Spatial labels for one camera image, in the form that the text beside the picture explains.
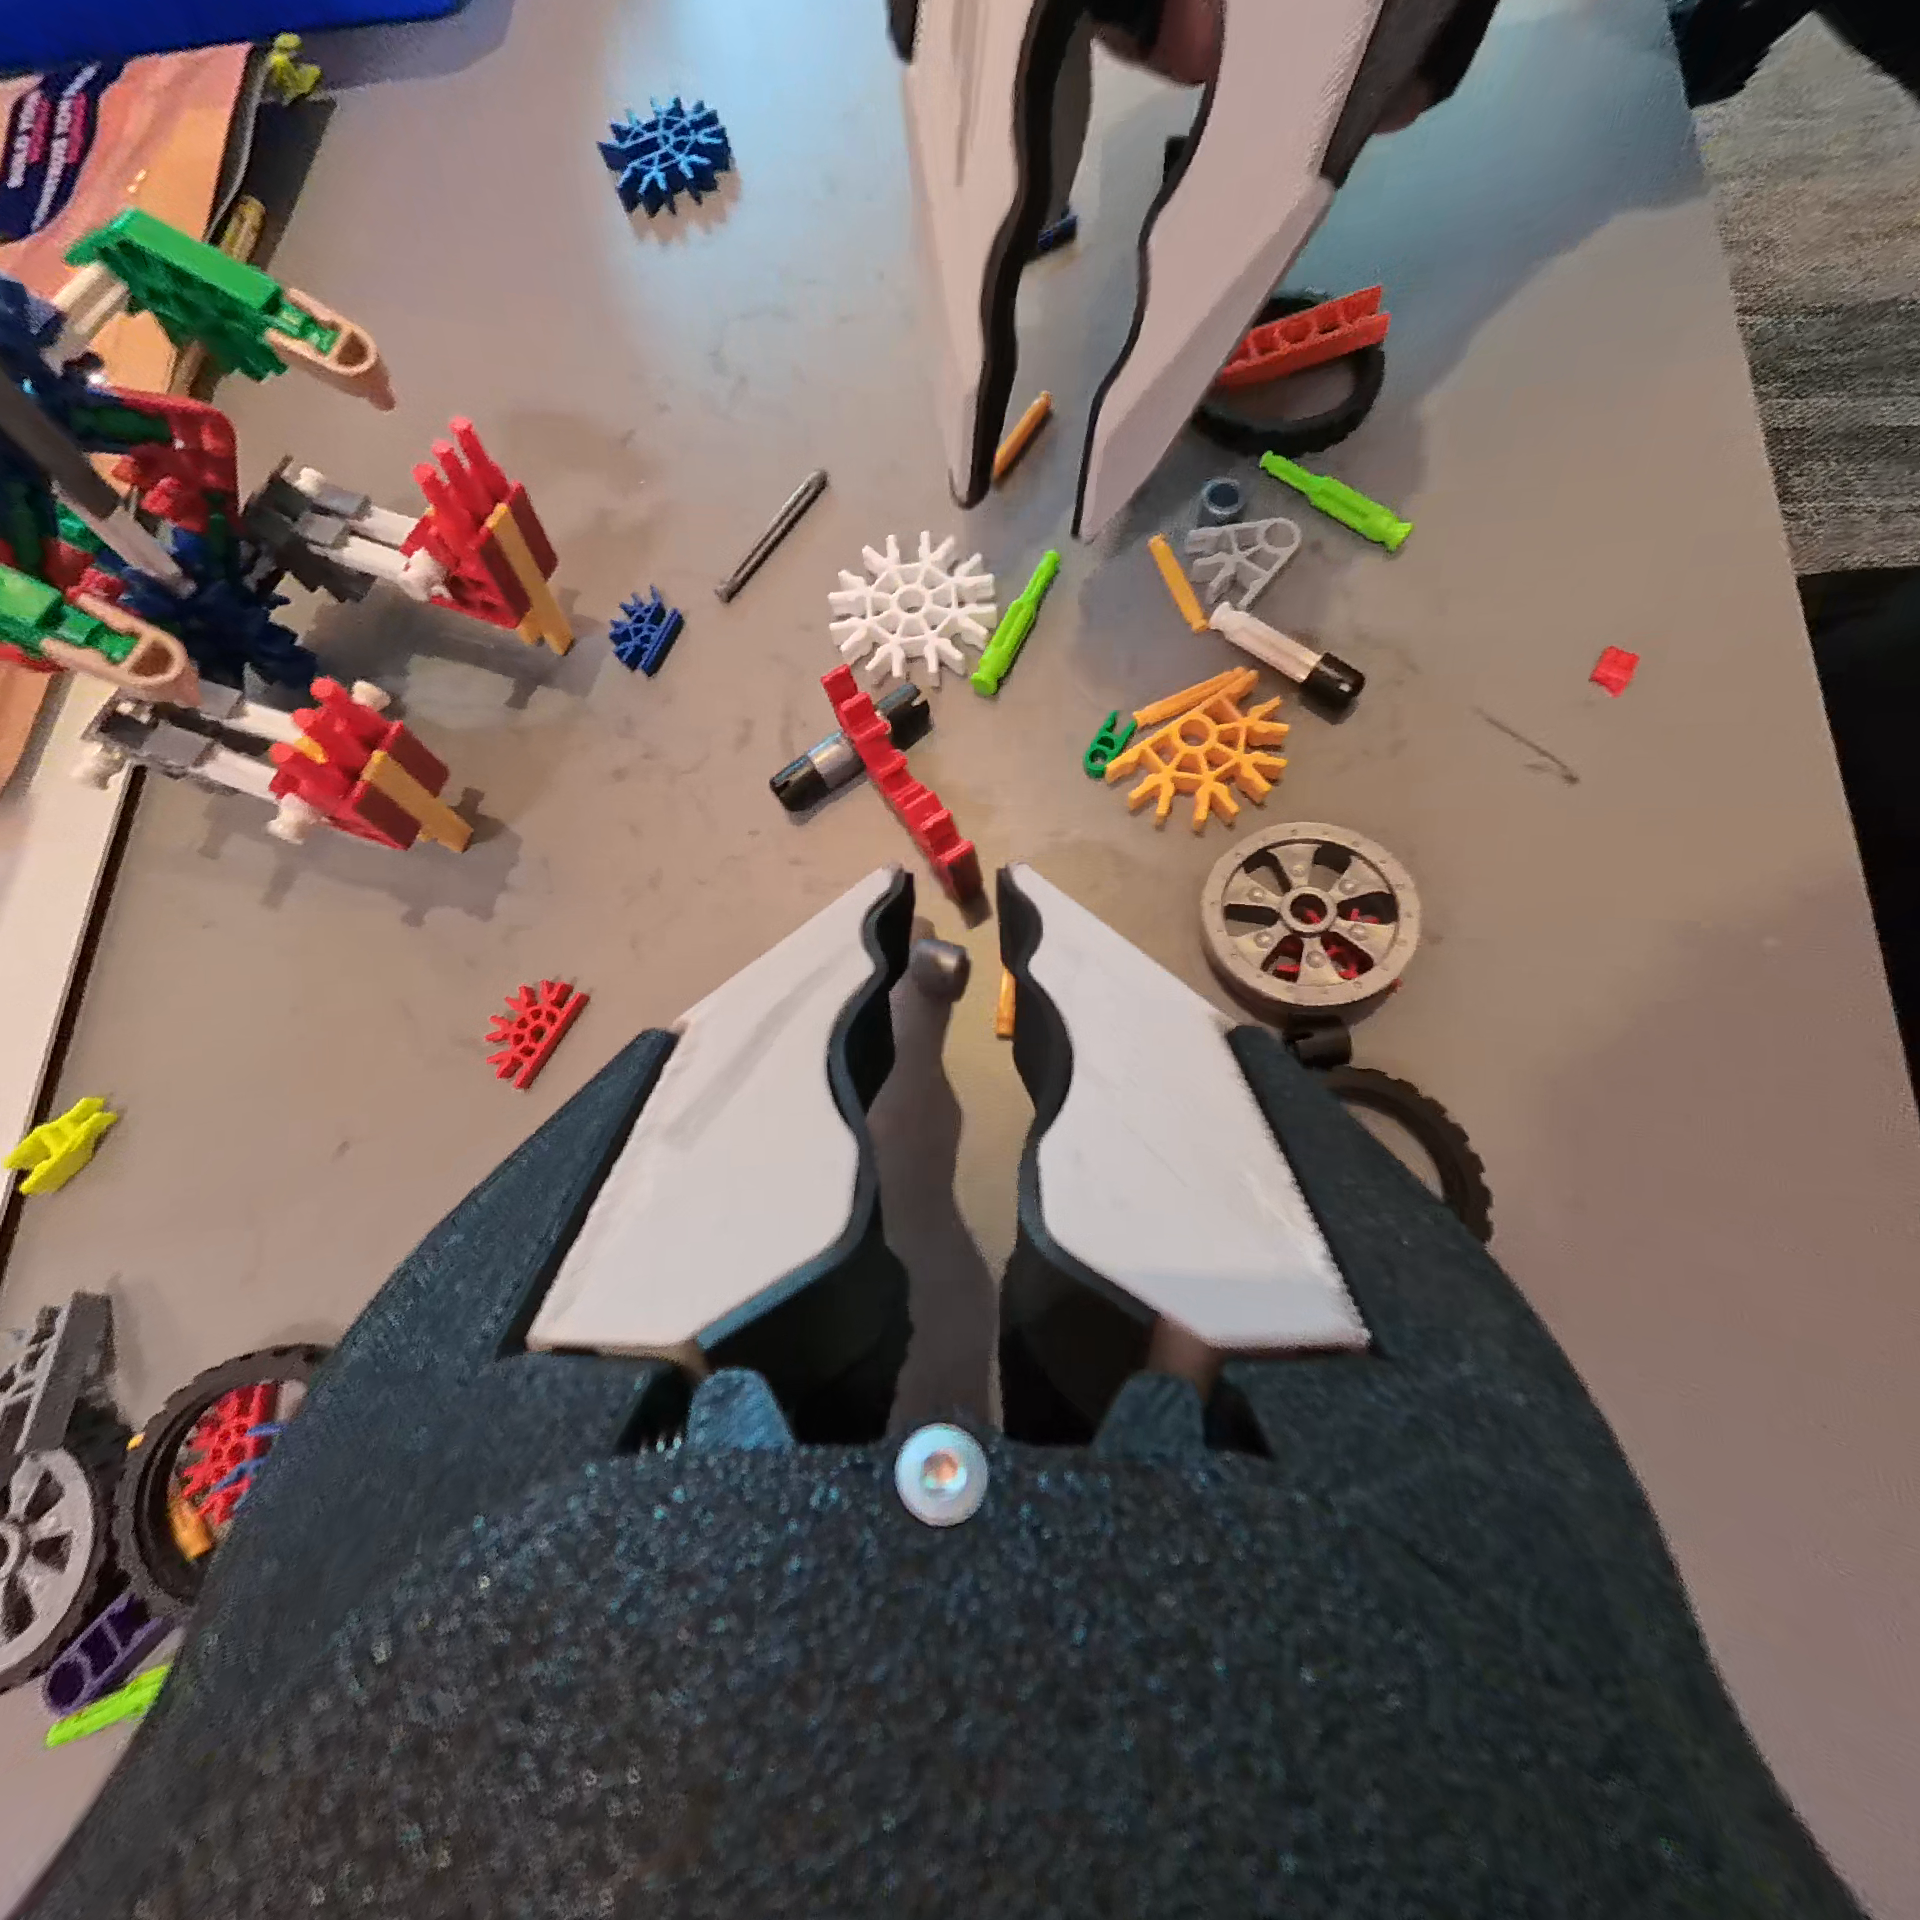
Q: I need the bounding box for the colourful construction toy model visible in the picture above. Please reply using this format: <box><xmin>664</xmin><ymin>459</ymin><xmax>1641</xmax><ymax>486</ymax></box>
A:
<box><xmin>0</xmin><ymin>209</ymin><xmax>577</xmax><ymax>857</ymax></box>

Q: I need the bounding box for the light grey wedge connector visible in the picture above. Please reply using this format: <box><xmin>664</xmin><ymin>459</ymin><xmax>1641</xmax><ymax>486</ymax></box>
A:
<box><xmin>1185</xmin><ymin>518</ymin><xmax>1305</xmax><ymax>609</ymax></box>

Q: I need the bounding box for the blue plastic bin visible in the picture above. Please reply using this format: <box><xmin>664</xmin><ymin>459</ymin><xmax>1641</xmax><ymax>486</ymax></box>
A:
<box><xmin>0</xmin><ymin>0</ymin><xmax>457</xmax><ymax>76</ymax></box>

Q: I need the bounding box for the small blue connector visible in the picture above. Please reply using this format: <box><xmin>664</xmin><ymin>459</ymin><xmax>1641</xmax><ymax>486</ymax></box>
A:
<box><xmin>608</xmin><ymin>590</ymin><xmax>689</xmax><ymax>680</ymax></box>

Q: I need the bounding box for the red half-round connector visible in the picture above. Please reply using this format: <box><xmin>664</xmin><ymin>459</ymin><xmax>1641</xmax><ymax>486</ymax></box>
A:
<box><xmin>483</xmin><ymin>983</ymin><xmax>594</xmax><ymax>1092</ymax></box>

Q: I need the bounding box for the thin dark grey rod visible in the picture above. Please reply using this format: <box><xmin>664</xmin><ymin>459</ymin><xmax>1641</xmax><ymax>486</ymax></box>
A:
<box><xmin>711</xmin><ymin>466</ymin><xmax>835</xmax><ymax>606</ymax></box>

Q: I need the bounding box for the white rod with black tip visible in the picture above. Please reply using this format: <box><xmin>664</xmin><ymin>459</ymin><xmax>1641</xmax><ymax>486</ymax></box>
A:
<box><xmin>1210</xmin><ymin>604</ymin><xmax>1370</xmax><ymax>709</ymax></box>

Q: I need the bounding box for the grey stand bar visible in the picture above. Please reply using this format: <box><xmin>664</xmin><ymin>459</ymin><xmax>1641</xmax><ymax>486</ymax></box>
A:
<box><xmin>0</xmin><ymin>365</ymin><xmax>200</xmax><ymax>592</ymax></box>

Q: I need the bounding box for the long grey fan connector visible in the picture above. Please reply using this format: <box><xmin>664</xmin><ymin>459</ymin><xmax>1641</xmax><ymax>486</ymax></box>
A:
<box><xmin>0</xmin><ymin>1286</ymin><xmax>116</xmax><ymax>1451</ymax></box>

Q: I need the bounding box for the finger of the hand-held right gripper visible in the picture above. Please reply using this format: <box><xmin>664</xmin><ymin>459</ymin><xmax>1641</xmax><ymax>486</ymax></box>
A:
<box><xmin>1072</xmin><ymin>0</ymin><xmax>1384</xmax><ymax>541</ymax></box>
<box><xmin>899</xmin><ymin>0</ymin><xmax>1093</xmax><ymax>508</ymax></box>

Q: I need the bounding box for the orange cardboard toy box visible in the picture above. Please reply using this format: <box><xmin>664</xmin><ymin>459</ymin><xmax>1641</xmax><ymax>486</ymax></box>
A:
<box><xmin>0</xmin><ymin>43</ymin><xmax>258</xmax><ymax>796</ymax></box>

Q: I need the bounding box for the black and silver tube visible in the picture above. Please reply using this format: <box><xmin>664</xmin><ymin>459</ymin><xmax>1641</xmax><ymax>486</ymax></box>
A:
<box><xmin>767</xmin><ymin>680</ymin><xmax>937</xmax><ymax>815</ymax></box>

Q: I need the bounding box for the person's right hand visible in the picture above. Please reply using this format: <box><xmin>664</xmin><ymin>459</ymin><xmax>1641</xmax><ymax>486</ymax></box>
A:
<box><xmin>1101</xmin><ymin>0</ymin><xmax>1225</xmax><ymax>85</ymax></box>

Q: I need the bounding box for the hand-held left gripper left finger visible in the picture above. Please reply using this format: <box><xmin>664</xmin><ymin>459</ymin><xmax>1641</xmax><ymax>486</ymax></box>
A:
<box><xmin>521</xmin><ymin>863</ymin><xmax>923</xmax><ymax>1362</ymax></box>

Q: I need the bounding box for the purple connector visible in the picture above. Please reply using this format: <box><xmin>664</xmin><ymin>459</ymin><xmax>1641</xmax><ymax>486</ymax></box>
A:
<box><xmin>39</xmin><ymin>1587</ymin><xmax>178</xmax><ymax>1716</ymax></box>

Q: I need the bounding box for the white snowflake connector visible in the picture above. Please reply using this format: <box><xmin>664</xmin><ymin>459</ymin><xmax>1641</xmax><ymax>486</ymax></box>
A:
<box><xmin>827</xmin><ymin>528</ymin><xmax>1001</xmax><ymax>686</ymax></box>

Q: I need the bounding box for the large blue snowflake connector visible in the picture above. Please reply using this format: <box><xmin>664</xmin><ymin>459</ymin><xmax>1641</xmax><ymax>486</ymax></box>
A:
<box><xmin>597</xmin><ymin>94</ymin><xmax>738</xmax><ymax>214</ymax></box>

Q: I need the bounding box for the orange ladder-shaped connector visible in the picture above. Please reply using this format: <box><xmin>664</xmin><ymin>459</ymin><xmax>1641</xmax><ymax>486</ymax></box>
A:
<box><xmin>1213</xmin><ymin>288</ymin><xmax>1394</xmax><ymax>394</ymax></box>

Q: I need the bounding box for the black rubber tyre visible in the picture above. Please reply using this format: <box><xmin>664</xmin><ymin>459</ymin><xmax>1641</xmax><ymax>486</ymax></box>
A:
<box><xmin>112</xmin><ymin>1344</ymin><xmax>336</xmax><ymax>1624</ymax></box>
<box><xmin>1193</xmin><ymin>290</ymin><xmax>1389</xmax><ymax>459</ymax></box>
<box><xmin>1317</xmin><ymin>1064</ymin><xmax>1501</xmax><ymax>1251</ymax></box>

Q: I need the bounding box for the red toothed connector assembly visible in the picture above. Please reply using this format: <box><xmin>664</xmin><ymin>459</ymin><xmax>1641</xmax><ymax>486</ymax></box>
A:
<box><xmin>818</xmin><ymin>667</ymin><xmax>985</xmax><ymax>910</ymax></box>

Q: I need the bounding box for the grey spoked wheel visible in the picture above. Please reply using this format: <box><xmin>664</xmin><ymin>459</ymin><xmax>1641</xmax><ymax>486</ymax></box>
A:
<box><xmin>1197</xmin><ymin>819</ymin><xmax>1424</xmax><ymax>1028</ymax></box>
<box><xmin>0</xmin><ymin>1434</ymin><xmax>116</xmax><ymax>1692</ymax></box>

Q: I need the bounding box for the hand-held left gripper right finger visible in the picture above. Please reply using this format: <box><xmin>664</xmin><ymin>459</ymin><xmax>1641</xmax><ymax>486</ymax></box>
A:
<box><xmin>993</xmin><ymin>863</ymin><xmax>1376</xmax><ymax>1352</ymax></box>

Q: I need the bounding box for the light green rod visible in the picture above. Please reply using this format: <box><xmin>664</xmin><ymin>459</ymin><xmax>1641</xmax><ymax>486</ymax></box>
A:
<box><xmin>1259</xmin><ymin>451</ymin><xmax>1418</xmax><ymax>556</ymax></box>
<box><xmin>968</xmin><ymin>548</ymin><xmax>1063</xmax><ymax>704</ymax></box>
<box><xmin>44</xmin><ymin>1663</ymin><xmax>178</xmax><ymax>1754</ymax></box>

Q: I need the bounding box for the yellow snowflake connector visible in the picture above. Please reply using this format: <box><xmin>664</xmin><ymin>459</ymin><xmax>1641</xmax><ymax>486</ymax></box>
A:
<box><xmin>1107</xmin><ymin>704</ymin><xmax>1291</xmax><ymax>831</ymax></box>

